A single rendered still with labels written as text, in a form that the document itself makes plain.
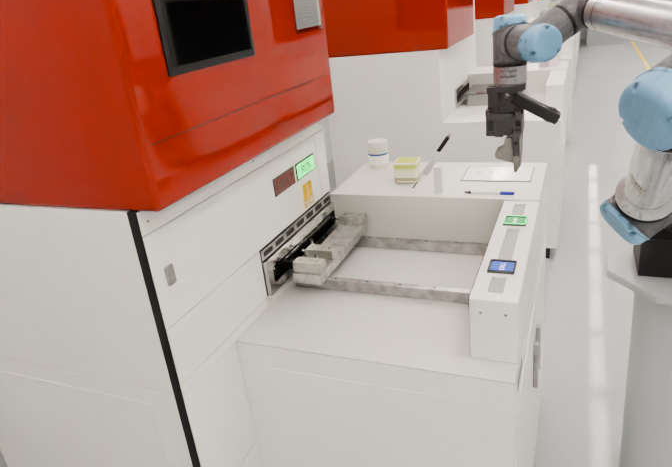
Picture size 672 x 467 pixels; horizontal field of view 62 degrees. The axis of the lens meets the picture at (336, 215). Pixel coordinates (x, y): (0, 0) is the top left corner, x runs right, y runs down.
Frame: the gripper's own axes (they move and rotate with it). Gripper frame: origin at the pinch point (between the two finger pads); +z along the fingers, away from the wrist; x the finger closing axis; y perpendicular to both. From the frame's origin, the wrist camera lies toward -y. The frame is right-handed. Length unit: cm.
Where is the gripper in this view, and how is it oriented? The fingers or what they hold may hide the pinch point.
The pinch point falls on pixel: (518, 166)
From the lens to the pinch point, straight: 144.7
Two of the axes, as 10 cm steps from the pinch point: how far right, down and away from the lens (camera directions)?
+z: 1.1, 9.3, 3.5
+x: -3.8, 3.7, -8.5
